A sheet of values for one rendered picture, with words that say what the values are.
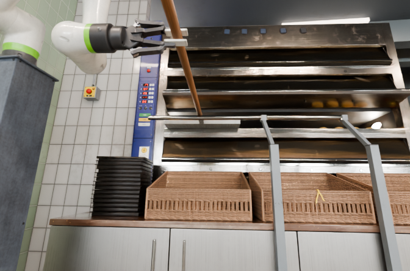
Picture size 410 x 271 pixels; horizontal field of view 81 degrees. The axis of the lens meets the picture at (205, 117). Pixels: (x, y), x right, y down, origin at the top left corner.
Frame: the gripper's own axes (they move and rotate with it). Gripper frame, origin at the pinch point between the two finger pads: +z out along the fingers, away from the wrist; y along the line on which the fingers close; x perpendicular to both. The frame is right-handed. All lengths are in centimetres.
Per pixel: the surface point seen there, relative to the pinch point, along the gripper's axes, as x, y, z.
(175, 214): -65, 59, -9
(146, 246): -60, 73, -21
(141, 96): -112, -23, -49
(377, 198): -57, 48, 87
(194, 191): -65, 48, 1
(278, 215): -55, 57, 41
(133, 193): -76, 50, -35
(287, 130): -115, 3, 65
